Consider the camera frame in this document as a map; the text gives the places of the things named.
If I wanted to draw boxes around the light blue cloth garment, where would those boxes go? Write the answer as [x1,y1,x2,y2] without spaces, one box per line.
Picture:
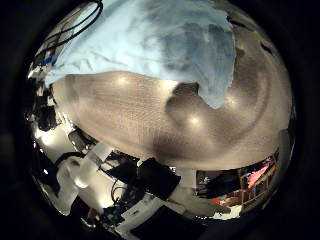
[44,0,238,110]

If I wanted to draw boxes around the black cable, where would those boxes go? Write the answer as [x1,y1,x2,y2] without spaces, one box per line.
[39,3,99,51]
[36,0,104,58]

